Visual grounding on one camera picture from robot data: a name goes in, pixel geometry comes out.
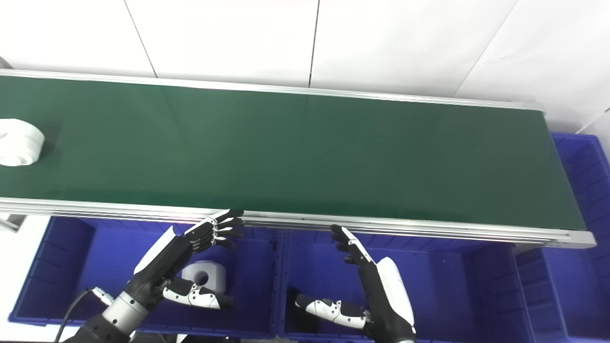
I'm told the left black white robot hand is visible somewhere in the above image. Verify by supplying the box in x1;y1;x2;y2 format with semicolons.
125;209;245;311

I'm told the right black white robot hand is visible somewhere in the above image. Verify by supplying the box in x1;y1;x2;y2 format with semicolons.
295;224;417;343

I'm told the white cylindrical plastic part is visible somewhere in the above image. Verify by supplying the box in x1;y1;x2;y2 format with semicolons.
0;119;45;167
182;261;226;294

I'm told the blue plastic bin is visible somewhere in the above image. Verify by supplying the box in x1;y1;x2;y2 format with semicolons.
514;132;610;343
278;228;525;343
9;216;283;340

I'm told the grey metal conveyor leg bracket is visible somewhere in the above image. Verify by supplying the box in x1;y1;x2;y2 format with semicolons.
0;213;27;233

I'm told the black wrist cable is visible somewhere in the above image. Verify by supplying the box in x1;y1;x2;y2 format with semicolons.
54;288;98;343

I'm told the green conveyor belt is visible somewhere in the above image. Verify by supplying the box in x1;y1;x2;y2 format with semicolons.
0;69;597;249

